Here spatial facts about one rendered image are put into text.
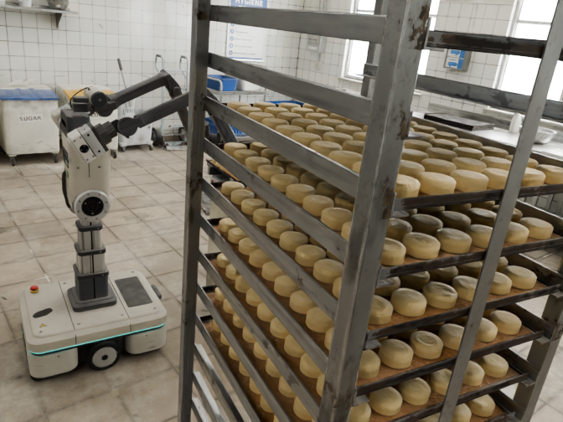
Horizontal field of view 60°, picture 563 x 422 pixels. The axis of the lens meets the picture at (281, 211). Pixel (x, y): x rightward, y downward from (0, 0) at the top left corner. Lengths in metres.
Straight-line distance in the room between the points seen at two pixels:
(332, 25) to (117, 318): 2.10
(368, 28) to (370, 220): 0.22
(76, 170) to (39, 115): 3.42
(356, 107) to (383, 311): 0.27
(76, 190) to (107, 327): 0.67
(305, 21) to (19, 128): 5.12
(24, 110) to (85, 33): 1.29
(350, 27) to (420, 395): 0.56
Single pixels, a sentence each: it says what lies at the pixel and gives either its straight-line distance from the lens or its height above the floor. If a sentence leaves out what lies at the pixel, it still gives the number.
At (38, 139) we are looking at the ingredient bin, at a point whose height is 0.28.
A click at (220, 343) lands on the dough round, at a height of 0.95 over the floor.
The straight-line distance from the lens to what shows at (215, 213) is 2.82.
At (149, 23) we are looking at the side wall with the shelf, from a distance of 6.68.
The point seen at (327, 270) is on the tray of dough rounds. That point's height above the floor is 1.33.
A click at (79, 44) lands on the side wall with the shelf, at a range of 6.40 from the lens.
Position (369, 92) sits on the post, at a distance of 1.27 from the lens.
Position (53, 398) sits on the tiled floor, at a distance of 2.56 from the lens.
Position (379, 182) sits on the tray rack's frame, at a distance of 0.53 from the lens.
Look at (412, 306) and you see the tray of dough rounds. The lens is 0.71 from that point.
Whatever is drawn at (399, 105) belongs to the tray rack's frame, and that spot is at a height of 1.61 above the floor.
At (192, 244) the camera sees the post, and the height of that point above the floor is 1.17.
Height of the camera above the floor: 1.68
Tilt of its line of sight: 21 degrees down
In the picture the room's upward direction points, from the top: 6 degrees clockwise
